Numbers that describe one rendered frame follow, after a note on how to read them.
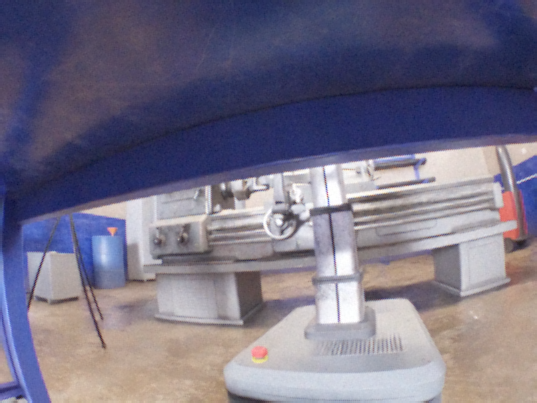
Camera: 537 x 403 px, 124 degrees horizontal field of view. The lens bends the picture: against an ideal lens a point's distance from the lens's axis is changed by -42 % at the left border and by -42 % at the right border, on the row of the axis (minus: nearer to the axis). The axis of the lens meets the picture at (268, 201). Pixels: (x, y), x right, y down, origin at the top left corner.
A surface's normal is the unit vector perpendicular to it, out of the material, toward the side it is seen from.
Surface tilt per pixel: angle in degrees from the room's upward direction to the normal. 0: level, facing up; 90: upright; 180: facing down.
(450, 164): 90
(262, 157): 90
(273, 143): 90
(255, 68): 180
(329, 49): 180
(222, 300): 90
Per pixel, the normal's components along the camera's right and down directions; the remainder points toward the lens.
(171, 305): -0.25, -0.16
